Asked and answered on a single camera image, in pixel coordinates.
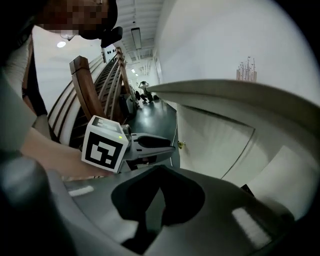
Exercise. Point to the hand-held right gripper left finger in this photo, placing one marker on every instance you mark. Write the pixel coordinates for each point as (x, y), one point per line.
(95, 197)

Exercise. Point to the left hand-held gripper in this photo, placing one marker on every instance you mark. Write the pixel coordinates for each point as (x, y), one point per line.
(102, 147)

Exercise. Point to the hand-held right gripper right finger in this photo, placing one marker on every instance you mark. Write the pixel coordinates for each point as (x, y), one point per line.
(225, 205)

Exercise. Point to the wooden stair railing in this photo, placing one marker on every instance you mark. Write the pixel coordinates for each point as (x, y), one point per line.
(112, 80)

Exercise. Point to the long ceiling light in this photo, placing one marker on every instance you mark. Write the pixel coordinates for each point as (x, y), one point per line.
(136, 37)

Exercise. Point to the person's white shirt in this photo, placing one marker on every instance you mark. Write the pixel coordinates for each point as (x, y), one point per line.
(12, 112)

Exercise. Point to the wooden block twig decoration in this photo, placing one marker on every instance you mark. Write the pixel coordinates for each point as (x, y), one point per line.
(246, 73)

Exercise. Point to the round ceiling lamp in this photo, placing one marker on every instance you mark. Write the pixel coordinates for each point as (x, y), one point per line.
(61, 44)

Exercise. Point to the person's head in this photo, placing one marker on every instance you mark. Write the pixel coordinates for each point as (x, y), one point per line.
(62, 15)

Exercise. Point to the wooden newel post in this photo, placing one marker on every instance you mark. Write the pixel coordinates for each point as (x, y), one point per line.
(83, 85)

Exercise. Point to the white wall panel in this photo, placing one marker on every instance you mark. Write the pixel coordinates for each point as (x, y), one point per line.
(108, 53)

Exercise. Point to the black head-worn camera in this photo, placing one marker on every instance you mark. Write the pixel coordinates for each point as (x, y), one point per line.
(112, 36)

